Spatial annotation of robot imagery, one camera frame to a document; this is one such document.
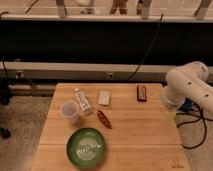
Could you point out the green ceramic bowl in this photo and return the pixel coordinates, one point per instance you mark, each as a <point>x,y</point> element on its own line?
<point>86,148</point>

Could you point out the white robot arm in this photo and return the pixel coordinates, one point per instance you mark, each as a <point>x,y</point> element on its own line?
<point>186,81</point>

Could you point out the white rectangular box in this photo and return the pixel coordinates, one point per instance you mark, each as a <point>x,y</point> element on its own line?
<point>104,98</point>

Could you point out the white tube bottle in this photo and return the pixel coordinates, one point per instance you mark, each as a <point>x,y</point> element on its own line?
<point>83,102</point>

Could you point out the red chili pepper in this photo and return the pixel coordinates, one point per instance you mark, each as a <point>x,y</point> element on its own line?
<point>104,119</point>

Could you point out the dark red rectangular case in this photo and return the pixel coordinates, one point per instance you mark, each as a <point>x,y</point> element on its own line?
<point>141,93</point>

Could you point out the clear plastic measuring cup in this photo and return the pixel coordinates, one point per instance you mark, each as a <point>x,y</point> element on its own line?
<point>70,111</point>

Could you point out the blue power box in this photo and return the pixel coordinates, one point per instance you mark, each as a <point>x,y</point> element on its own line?
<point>186,106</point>

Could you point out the black caster wheel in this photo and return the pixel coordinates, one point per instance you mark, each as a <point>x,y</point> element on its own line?
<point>5,133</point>

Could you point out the grey metal rail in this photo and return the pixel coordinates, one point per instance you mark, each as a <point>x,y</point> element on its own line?
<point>82,71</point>

